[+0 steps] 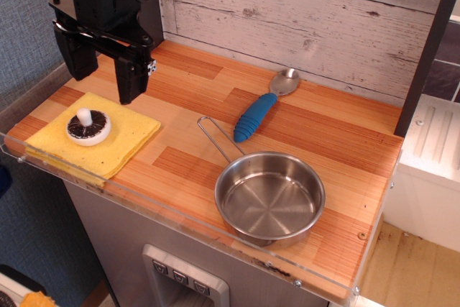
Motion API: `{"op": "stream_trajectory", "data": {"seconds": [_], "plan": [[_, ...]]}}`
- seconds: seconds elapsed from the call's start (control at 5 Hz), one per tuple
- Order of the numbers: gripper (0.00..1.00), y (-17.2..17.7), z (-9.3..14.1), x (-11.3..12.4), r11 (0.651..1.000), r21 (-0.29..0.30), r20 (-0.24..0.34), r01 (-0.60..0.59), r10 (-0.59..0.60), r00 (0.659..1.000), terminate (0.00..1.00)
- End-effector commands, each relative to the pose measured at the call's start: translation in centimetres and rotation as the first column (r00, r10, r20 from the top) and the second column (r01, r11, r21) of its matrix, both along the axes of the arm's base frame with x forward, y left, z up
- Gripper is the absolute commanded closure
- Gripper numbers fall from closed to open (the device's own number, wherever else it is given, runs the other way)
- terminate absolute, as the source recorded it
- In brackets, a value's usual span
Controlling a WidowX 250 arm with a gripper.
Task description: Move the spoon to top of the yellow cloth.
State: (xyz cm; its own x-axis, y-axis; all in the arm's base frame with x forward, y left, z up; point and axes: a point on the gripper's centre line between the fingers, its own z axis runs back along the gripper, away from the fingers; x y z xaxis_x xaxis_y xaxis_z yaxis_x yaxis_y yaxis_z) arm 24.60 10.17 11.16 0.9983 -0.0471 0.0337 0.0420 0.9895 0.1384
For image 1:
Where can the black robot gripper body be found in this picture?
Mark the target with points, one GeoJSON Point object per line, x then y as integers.
{"type": "Point", "coordinates": [109, 26]}

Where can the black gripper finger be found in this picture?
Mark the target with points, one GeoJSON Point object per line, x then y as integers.
{"type": "Point", "coordinates": [79, 56]}
{"type": "Point", "coordinates": [131, 78]}

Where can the blue handled metal spoon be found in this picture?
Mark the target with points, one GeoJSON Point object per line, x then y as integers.
{"type": "Point", "coordinates": [284, 83]}

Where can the yellow folded cloth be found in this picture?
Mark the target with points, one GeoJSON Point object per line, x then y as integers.
{"type": "Point", "coordinates": [98, 163]}

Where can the toy mushroom black white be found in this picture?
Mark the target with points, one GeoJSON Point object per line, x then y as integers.
{"type": "Point", "coordinates": [88, 127]}

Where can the clear acrylic edge guard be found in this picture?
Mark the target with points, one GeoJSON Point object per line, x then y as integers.
{"type": "Point", "coordinates": [171, 180]}

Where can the grey toy fridge cabinet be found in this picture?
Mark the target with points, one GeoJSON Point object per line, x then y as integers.
{"type": "Point", "coordinates": [118, 236]}

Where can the small steel pan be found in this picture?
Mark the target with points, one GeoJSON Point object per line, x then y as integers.
{"type": "Point", "coordinates": [269, 199]}

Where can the silver dispenser panel with buttons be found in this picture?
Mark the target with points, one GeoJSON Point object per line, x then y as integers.
{"type": "Point", "coordinates": [175, 282]}

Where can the orange object bottom left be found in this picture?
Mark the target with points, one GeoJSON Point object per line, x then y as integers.
{"type": "Point", "coordinates": [37, 299]}

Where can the dark right upright post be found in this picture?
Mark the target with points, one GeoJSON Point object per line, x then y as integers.
{"type": "Point", "coordinates": [427, 57]}

